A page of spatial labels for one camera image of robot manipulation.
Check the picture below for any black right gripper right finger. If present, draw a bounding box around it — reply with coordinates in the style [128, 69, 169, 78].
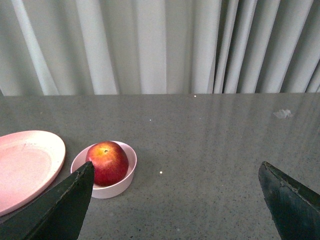
[258, 161, 320, 240]

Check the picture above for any red apple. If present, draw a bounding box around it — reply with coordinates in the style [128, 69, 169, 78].
[85, 141, 129, 187]

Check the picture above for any crumpled clear tape scrap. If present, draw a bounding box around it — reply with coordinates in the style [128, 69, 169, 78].
[273, 109, 294, 119]

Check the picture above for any pink plate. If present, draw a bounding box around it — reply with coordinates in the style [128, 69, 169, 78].
[0, 130, 66, 216]

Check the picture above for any pale pink bowl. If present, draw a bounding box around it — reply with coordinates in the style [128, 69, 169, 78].
[70, 141, 137, 199]

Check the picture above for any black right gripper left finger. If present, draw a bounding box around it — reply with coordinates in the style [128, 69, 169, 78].
[0, 162, 94, 240]

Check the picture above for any white curtain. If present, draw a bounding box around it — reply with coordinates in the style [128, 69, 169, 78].
[0, 0, 320, 96]

